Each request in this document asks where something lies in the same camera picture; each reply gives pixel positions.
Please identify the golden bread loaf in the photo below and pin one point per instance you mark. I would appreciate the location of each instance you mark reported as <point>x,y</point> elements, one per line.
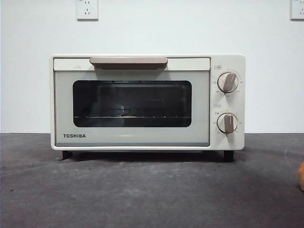
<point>301,177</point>

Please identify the cream oven knob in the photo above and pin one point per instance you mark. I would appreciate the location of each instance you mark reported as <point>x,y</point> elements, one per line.
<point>228,82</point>
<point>227,123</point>

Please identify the cream Toshiba toaster oven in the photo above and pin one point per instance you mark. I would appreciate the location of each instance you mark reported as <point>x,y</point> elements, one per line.
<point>240,142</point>

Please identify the white wall socket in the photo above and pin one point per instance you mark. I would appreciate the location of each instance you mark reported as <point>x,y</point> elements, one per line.
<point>298,9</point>
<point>87,9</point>

